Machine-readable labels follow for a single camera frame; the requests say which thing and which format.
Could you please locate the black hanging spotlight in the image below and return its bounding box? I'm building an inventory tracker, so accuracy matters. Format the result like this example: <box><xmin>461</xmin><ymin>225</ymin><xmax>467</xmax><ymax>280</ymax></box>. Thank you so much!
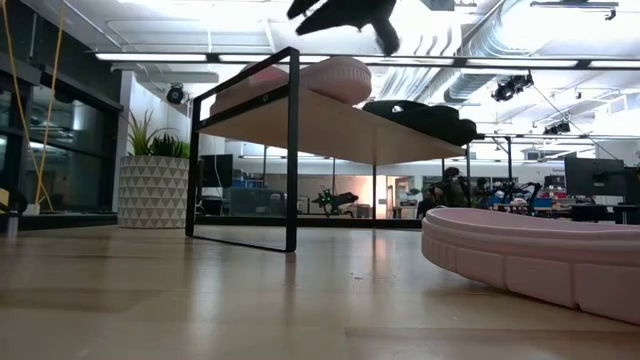
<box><xmin>165</xmin><ymin>83</ymin><xmax>186</xmax><ymax>105</ymax></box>
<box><xmin>490</xmin><ymin>73</ymin><xmax>535</xmax><ymax>104</ymax></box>
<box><xmin>542</xmin><ymin>120</ymin><xmax>572</xmax><ymax>136</ymax></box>

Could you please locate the black metal table frame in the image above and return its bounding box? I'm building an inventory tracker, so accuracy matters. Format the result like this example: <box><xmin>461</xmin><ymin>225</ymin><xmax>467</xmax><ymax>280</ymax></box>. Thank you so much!
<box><xmin>0</xmin><ymin>212</ymin><xmax>424</xmax><ymax>231</ymax></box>

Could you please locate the wooden shelf with black frame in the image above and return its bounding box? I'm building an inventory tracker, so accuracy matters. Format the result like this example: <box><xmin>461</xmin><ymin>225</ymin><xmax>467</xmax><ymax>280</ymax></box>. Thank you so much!
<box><xmin>184</xmin><ymin>46</ymin><xmax>471</xmax><ymax>254</ymax></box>

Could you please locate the black robot with green lights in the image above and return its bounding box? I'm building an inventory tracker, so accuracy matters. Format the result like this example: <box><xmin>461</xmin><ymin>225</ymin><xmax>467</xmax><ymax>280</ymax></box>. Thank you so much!
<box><xmin>310</xmin><ymin>185</ymin><xmax>360</xmax><ymax>219</ymax></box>

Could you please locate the pink slide sandal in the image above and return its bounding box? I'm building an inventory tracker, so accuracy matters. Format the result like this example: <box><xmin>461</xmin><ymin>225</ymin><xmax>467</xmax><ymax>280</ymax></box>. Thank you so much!
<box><xmin>209</xmin><ymin>55</ymin><xmax>374</xmax><ymax>117</ymax></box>
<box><xmin>420</xmin><ymin>207</ymin><xmax>640</xmax><ymax>326</ymax></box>

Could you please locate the green plant in patterned pot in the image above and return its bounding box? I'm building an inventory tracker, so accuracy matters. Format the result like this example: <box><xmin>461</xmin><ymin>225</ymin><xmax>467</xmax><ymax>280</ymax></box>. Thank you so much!
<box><xmin>117</xmin><ymin>108</ymin><xmax>192</xmax><ymax>230</ymax></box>

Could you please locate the black computer monitor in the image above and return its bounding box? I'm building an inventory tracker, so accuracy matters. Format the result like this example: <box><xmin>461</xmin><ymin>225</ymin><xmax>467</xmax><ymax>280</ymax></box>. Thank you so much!
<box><xmin>564</xmin><ymin>157</ymin><xmax>626</xmax><ymax>198</ymax></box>

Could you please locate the person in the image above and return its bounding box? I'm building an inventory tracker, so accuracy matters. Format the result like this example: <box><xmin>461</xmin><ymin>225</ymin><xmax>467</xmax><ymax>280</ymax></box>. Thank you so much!
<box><xmin>472</xmin><ymin>177</ymin><xmax>494</xmax><ymax>209</ymax></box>
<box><xmin>417</xmin><ymin>166</ymin><xmax>471</xmax><ymax>219</ymax></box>

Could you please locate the black wall screen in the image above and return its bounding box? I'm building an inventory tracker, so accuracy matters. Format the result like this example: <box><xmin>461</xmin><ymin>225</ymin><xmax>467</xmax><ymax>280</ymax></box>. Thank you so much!
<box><xmin>199</xmin><ymin>153</ymin><xmax>234</xmax><ymax>189</ymax></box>

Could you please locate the yellow cable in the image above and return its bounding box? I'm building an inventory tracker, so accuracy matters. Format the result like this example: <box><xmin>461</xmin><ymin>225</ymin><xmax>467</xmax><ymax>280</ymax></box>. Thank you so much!
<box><xmin>0</xmin><ymin>0</ymin><xmax>66</xmax><ymax>206</ymax></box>

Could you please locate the black bracket on grey post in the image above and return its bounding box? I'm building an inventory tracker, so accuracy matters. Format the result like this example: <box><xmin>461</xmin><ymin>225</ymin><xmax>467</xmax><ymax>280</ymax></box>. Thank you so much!
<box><xmin>0</xmin><ymin>187</ymin><xmax>30</xmax><ymax>239</ymax></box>

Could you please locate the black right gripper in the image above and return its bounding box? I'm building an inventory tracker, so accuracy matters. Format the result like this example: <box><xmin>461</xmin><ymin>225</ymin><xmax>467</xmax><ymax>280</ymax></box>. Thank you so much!
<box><xmin>287</xmin><ymin>0</ymin><xmax>402</xmax><ymax>56</ymax></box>

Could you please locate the thin black diagonal wire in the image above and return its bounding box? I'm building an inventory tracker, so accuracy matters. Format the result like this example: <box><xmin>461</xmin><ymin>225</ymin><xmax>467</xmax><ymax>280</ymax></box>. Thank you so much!
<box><xmin>530</xmin><ymin>82</ymin><xmax>609</xmax><ymax>161</ymax></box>

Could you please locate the black ceiling track fixture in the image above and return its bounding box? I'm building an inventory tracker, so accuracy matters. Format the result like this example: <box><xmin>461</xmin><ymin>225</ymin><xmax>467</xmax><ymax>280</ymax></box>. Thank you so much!
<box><xmin>529</xmin><ymin>0</ymin><xmax>620</xmax><ymax>22</ymax></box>

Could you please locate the black slide sandal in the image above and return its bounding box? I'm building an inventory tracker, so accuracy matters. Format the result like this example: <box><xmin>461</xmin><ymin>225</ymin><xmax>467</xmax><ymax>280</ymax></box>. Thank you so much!
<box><xmin>399</xmin><ymin>118</ymin><xmax>485</xmax><ymax>147</ymax></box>
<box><xmin>362</xmin><ymin>98</ymin><xmax>460</xmax><ymax>126</ymax></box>

